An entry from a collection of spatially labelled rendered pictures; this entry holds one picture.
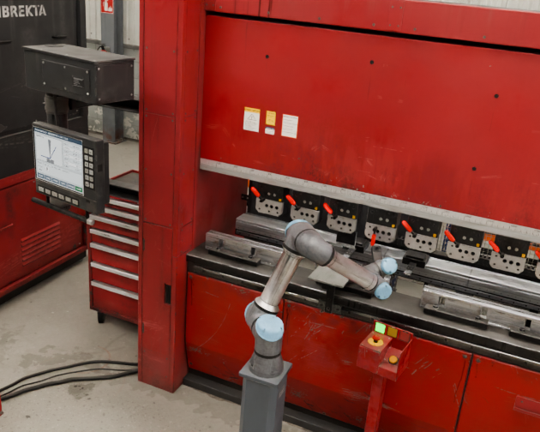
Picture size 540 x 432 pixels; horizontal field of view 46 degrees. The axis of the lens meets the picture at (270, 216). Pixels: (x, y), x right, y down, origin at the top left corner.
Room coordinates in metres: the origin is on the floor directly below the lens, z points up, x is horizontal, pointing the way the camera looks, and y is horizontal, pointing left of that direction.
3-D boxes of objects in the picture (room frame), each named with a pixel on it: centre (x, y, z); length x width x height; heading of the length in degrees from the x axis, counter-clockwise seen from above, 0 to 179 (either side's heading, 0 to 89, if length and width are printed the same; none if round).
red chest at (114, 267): (3.89, 0.85, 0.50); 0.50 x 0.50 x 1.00; 67
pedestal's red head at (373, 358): (2.58, -0.59, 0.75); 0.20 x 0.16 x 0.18; 60
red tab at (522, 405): (2.45, -1.28, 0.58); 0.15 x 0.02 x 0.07; 67
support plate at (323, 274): (2.86, -0.34, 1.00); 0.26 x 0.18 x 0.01; 157
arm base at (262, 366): (2.32, -0.04, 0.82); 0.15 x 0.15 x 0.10
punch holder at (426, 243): (2.85, -0.74, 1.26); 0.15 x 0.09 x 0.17; 67
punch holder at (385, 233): (2.93, -0.56, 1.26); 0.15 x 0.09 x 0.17; 67
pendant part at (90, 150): (2.91, 0.96, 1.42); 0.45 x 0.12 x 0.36; 58
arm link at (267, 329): (2.32, -0.04, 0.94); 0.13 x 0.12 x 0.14; 19
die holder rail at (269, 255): (3.21, 0.11, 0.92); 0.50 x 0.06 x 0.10; 67
